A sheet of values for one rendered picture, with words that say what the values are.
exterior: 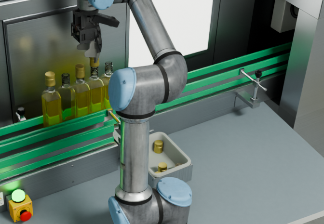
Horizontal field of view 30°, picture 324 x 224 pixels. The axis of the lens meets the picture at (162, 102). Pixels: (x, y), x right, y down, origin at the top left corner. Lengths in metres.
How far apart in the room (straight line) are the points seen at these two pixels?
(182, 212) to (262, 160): 0.64
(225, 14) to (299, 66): 0.39
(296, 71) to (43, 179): 1.17
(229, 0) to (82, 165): 0.98
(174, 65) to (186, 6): 0.79
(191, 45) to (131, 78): 0.97
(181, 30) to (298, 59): 0.51
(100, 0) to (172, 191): 0.64
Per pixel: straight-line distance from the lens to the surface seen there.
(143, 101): 1.69
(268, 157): 2.50
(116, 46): 2.39
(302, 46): 2.60
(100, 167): 2.30
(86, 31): 2.09
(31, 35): 2.20
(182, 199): 1.91
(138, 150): 1.77
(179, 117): 2.51
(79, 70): 2.19
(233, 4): 2.70
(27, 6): 2.15
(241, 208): 2.26
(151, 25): 1.86
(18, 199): 2.14
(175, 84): 1.71
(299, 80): 2.67
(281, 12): 2.84
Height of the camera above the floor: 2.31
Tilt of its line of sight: 35 degrees down
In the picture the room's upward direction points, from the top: 4 degrees clockwise
